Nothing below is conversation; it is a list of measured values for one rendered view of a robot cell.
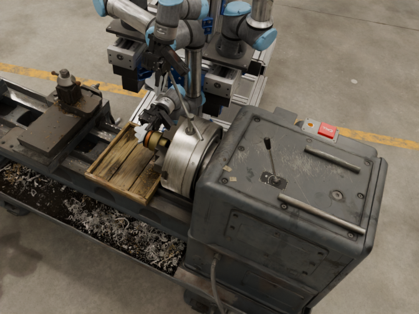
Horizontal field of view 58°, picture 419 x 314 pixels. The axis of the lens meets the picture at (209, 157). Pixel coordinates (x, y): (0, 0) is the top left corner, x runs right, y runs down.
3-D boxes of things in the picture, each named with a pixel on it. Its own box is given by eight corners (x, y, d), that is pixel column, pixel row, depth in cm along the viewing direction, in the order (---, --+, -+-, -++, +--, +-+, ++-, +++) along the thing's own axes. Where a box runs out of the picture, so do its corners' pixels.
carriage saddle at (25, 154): (111, 108, 192) (111, 99, 187) (51, 174, 164) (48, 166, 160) (62, 88, 197) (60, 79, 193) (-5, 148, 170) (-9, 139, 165)
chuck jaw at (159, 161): (183, 153, 148) (169, 171, 139) (181, 162, 151) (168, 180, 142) (158, 142, 150) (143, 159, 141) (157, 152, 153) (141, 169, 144)
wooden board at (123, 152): (184, 149, 181) (184, 143, 178) (145, 207, 159) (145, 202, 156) (130, 126, 186) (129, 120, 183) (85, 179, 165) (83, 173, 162)
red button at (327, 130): (335, 130, 145) (337, 126, 143) (332, 141, 141) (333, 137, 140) (320, 124, 146) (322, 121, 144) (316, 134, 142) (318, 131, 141)
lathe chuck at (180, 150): (212, 152, 172) (219, 106, 146) (181, 209, 155) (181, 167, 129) (194, 145, 174) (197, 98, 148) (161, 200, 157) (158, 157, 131)
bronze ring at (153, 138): (172, 130, 152) (151, 123, 154) (161, 146, 147) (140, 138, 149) (172, 144, 160) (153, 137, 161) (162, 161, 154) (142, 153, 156)
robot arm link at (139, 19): (118, 3, 181) (193, 50, 155) (90, 12, 174) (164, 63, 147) (114, -23, 172) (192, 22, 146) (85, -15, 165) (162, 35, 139)
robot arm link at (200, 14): (192, -13, 133) (169, -15, 125) (214, 2, 128) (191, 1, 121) (186, 9, 138) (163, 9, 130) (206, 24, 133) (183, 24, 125)
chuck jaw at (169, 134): (190, 146, 153) (200, 118, 151) (186, 147, 149) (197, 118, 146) (166, 135, 155) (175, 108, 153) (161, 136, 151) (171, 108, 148)
